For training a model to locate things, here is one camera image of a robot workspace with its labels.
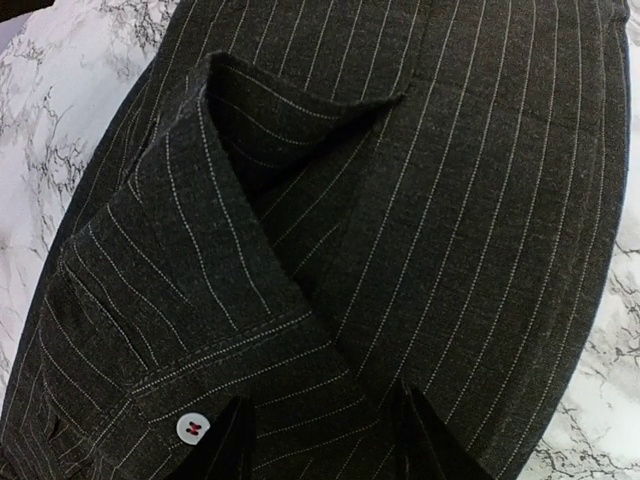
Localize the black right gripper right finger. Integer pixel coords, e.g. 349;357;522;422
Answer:
397;380;492;480

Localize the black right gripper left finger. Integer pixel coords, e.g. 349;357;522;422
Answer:
167;397;257;480

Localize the black pinstriped long sleeve shirt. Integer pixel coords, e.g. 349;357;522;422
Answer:
1;1;630;479

